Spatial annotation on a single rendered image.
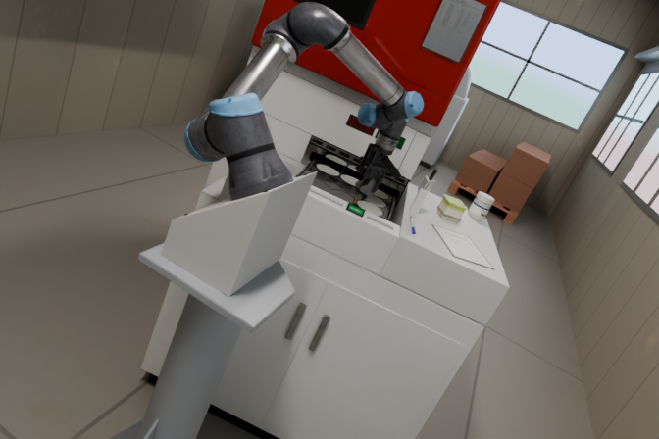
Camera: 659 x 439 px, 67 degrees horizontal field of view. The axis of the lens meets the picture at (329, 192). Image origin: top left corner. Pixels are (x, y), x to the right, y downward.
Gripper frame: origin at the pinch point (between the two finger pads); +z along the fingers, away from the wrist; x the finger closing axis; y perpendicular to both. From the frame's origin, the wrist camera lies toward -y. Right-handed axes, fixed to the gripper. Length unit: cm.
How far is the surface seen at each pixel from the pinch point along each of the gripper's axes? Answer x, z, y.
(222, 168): -58, 24, 35
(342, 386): 41, 51, 6
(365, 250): 33.1, 3.7, 16.0
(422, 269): 43.4, 1.5, 1.7
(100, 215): -118, 91, 71
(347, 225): 28.4, -1.1, 22.5
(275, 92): -52, -16, 27
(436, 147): -384, 58, -357
